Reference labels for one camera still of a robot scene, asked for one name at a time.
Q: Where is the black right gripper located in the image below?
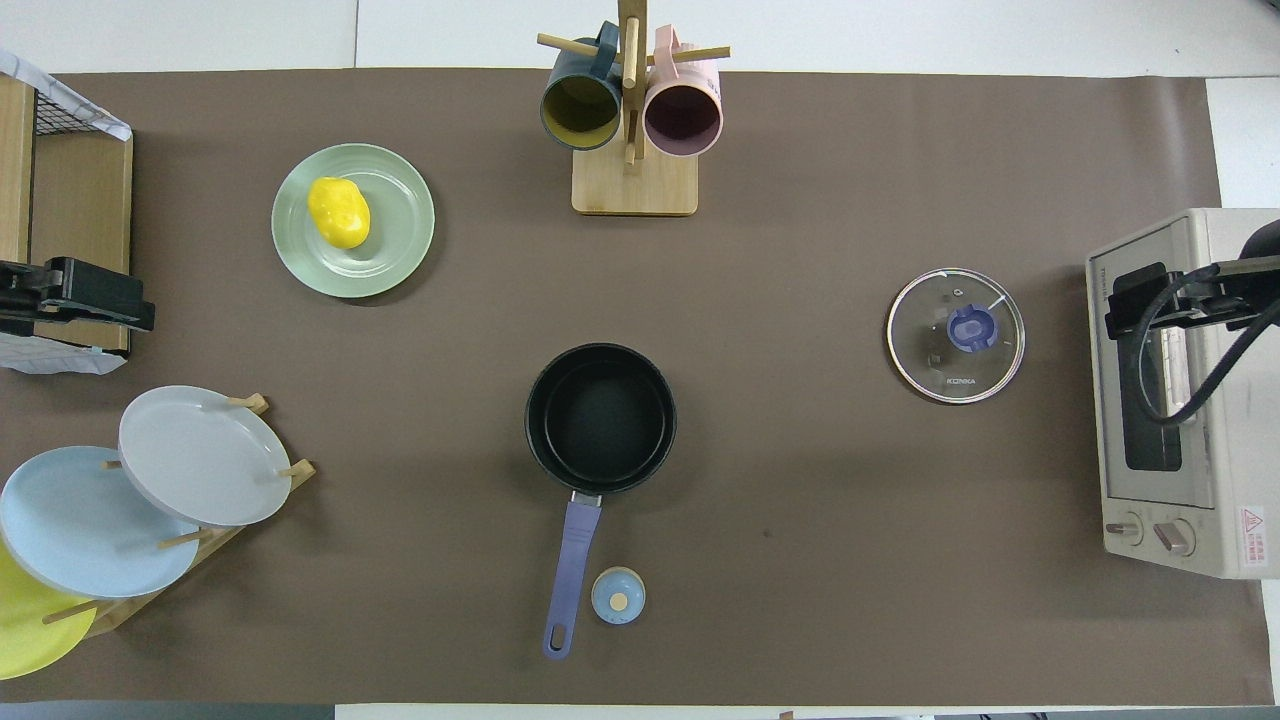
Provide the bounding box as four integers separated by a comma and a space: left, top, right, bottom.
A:
1105, 255, 1280, 341

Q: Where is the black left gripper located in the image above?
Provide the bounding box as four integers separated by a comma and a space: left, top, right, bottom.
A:
0, 257, 156, 337

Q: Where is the glass lid with blue knob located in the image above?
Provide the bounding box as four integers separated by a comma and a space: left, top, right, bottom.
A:
886, 267, 1027, 405

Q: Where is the grey plate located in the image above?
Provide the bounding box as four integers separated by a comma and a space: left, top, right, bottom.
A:
118, 385, 293, 528

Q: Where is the light blue plate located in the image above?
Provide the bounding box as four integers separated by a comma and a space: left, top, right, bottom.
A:
0, 446, 201, 600

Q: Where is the green plate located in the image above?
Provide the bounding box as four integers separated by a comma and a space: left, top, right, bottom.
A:
271, 143, 436, 299

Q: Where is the wooden plate rack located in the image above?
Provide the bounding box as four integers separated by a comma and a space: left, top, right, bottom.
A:
40, 393, 317, 641

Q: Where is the yellow plate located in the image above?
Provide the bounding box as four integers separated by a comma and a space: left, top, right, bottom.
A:
0, 540, 98, 681

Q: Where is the white translucent plastic sheet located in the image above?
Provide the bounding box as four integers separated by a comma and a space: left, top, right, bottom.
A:
0, 328, 129, 376

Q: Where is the beige toaster oven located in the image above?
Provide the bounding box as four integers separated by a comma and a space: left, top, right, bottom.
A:
1086, 208, 1280, 580

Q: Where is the brown table mat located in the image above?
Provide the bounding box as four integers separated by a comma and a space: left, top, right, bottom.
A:
0, 68, 1266, 706

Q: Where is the pink mug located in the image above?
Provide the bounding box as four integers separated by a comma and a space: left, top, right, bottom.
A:
643, 25, 723, 158

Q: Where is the wooden mug tree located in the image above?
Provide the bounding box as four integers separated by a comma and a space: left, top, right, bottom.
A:
537, 0, 731, 217

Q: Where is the dark blue mug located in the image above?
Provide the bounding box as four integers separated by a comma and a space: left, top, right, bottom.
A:
540, 22, 624, 152

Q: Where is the small blue knob lid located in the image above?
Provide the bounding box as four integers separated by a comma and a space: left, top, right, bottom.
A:
591, 566, 647, 627

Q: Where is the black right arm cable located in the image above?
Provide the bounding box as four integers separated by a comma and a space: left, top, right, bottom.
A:
1135, 262, 1280, 427

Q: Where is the dark pot with purple handle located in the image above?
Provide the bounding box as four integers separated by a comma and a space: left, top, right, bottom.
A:
525, 343, 678, 661

